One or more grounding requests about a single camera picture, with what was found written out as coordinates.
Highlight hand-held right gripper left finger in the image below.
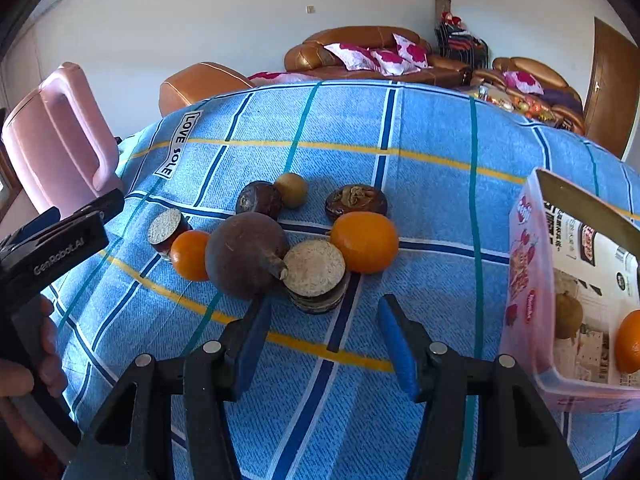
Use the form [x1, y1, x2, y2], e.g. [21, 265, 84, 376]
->
[62, 296, 273, 480]

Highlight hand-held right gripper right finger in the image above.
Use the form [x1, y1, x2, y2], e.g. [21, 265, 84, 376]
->
[376, 294, 583, 480]

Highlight big brown round fruit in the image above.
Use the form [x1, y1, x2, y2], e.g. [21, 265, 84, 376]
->
[205, 211, 292, 301]

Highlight large cut dark fruit half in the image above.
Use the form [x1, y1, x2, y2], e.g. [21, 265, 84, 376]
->
[282, 239, 351, 315]

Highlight small orange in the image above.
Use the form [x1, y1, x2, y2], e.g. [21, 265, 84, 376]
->
[170, 230, 213, 282]

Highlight large orange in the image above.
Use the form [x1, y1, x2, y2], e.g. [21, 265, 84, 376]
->
[330, 211, 400, 275]

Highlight pink cardboard box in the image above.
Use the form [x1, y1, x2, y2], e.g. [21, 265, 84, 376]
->
[500, 167, 640, 413]

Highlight brown wrinkled fruit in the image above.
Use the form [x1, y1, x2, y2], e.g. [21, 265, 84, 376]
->
[325, 184, 389, 223]

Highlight person's left hand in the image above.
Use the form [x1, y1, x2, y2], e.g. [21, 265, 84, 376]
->
[0, 295, 68, 463]

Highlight pink chair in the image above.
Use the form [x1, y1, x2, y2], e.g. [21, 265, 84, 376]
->
[1, 61, 125, 216]

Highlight brown date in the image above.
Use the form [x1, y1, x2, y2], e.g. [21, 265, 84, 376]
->
[235, 180, 283, 221]

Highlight brown potato in tray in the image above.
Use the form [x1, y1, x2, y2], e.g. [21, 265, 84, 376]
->
[554, 291, 584, 340]

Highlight newspaper lining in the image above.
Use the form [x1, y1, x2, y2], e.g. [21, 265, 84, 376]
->
[542, 200, 640, 391]

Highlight blue plaid blanket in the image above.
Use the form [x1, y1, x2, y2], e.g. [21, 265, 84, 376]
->
[37, 79, 640, 480]

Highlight pink floral pillow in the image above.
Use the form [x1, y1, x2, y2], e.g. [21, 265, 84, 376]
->
[247, 71, 321, 86]
[370, 47, 420, 77]
[324, 42, 381, 72]
[392, 33, 432, 68]
[502, 70, 545, 95]

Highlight wooden coffee table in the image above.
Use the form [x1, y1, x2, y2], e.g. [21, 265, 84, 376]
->
[457, 85, 571, 130]

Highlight purple cloth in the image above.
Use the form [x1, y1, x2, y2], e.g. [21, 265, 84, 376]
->
[540, 87, 583, 111]

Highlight stacked dark chairs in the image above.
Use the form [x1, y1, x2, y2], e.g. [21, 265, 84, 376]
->
[434, 22, 490, 68]

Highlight brown leather armchair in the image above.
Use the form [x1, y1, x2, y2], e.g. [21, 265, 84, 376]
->
[472, 56, 586, 136]

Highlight brown leather sofa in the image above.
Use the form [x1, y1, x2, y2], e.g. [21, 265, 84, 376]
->
[284, 26, 473, 88]

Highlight brown wooden door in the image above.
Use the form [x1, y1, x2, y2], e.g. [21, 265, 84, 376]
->
[582, 16, 640, 160]

